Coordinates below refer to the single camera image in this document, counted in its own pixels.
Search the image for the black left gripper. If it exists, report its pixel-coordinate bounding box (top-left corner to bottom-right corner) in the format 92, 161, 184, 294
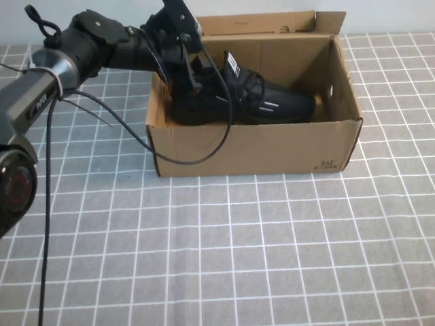
140, 11, 214, 95

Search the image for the black mesh sneaker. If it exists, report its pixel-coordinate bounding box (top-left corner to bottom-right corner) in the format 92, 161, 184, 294
169, 50, 317, 126

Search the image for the brown cardboard shoe box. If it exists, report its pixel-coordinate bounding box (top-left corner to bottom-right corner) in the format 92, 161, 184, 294
145, 10, 364, 178

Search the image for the white zip tie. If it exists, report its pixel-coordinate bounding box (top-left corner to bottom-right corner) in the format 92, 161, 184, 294
26, 43, 65, 103

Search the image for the grey white-checked tablecloth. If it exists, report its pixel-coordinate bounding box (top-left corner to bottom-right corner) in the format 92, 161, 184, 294
0, 30, 435, 326

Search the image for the short black left gripper cable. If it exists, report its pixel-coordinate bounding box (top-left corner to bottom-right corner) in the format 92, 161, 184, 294
147, 40, 171, 84

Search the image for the black left camera mount plate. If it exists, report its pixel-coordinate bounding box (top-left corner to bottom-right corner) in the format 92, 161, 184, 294
159, 0, 202, 37

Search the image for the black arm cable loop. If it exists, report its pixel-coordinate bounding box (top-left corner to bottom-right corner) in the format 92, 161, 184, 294
25, 5, 62, 47

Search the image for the long black left camera cable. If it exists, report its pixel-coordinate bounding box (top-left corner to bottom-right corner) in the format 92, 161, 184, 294
39, 47, 236, 326

